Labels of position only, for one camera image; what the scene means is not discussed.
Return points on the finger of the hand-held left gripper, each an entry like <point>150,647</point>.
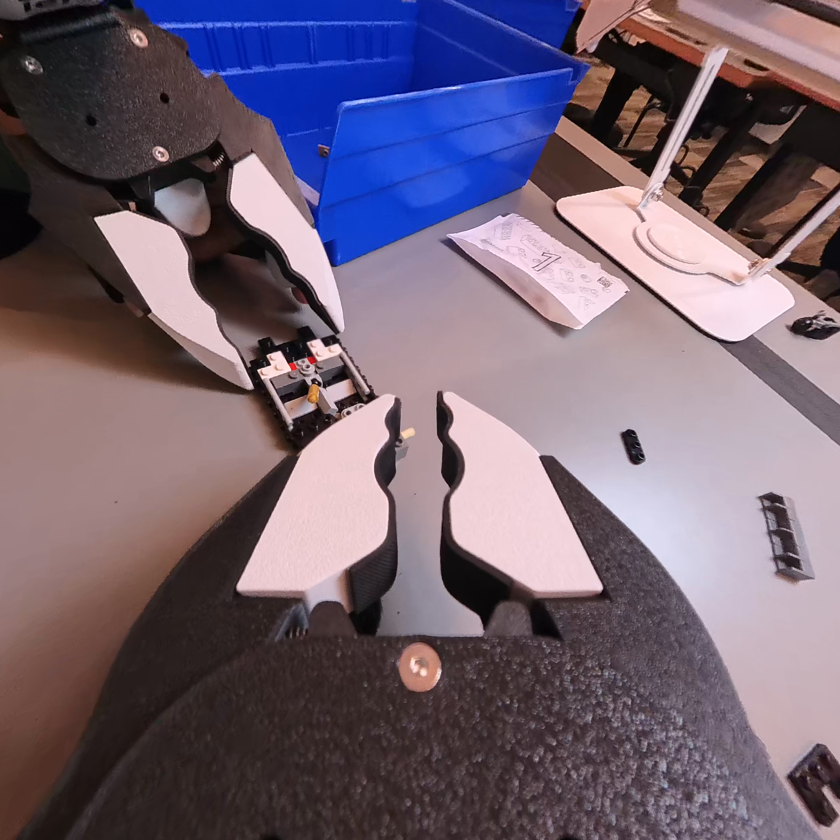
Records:
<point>171,289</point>
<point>289,236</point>

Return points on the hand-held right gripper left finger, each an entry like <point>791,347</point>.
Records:
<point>315,525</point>

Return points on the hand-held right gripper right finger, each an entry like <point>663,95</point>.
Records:
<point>519,525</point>

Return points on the lego car model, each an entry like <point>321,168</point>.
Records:
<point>315,381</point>

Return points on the small numbered paper bag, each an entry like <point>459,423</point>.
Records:
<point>538,269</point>

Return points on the small black lego bracket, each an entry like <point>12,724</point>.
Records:
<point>817,785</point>

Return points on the small black lego beam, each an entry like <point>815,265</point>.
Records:
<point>634,446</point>

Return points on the small flat black piece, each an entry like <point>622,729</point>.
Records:
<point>785,536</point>

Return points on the white book stand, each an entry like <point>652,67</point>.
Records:
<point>683,250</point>

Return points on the small black clip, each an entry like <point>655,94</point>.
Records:
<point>817,326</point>

